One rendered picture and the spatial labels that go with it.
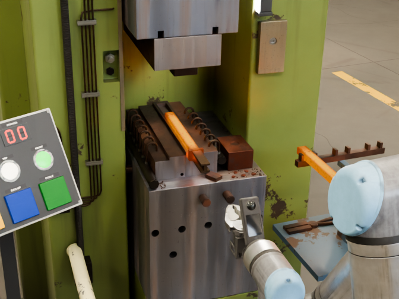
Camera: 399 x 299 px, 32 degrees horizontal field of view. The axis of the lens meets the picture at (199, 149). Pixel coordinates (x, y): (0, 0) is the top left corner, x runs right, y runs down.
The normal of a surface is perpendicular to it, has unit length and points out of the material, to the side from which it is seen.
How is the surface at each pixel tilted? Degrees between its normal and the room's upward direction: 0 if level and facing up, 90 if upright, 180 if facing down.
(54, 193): 60
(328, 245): 0
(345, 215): 83
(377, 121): 0
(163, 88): 90
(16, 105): 90
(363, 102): 0
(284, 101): 90
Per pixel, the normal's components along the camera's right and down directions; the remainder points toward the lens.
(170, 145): 0.02, -0.90
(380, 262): -0.29, 0.18
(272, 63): 0.30, 0.43
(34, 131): 0.59, -0.16
